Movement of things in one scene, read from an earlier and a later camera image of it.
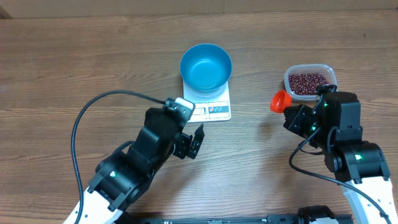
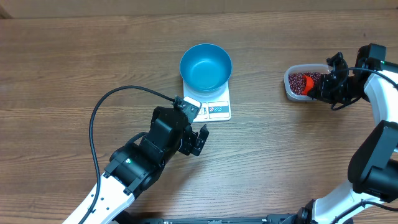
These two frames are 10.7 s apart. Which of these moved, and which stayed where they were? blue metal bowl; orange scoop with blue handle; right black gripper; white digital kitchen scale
Moved: right black gripper; orange scoop with blue handle
Stayed: blue metal bowl; white digital kitchen scale
